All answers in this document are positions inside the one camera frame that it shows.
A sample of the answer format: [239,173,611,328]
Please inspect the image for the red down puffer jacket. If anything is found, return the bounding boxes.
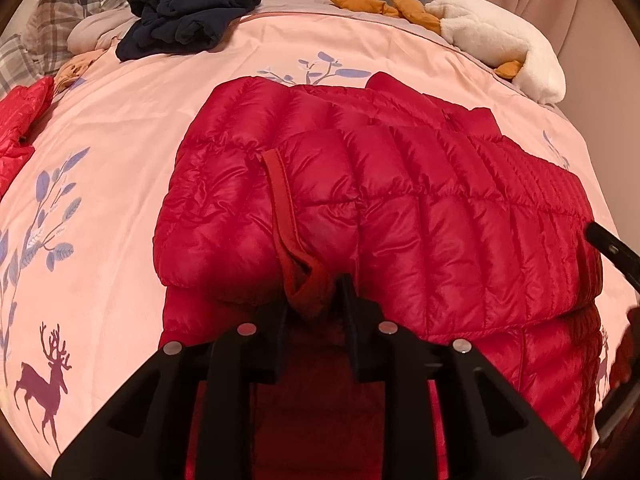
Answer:
[153,73,603,462]

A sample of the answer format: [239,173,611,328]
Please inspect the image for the pink deer print duvet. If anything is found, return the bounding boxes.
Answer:
[1,13,634,469]

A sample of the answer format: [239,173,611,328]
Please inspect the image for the small beige plush toy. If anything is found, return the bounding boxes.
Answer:
[54,49,105,94]

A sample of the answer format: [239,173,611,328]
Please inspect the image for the grey plaid pillow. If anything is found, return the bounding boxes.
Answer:
[1,0,127,96]

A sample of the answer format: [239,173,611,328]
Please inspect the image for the white goose plush toy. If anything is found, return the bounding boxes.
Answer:
[329,0,566,104]

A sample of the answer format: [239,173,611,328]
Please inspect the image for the light grey crumpled blanket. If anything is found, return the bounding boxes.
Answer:
[67,3,138,55]

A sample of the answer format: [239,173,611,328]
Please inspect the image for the dark navy crumpled garment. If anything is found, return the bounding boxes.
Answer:
[115,0,262,62]

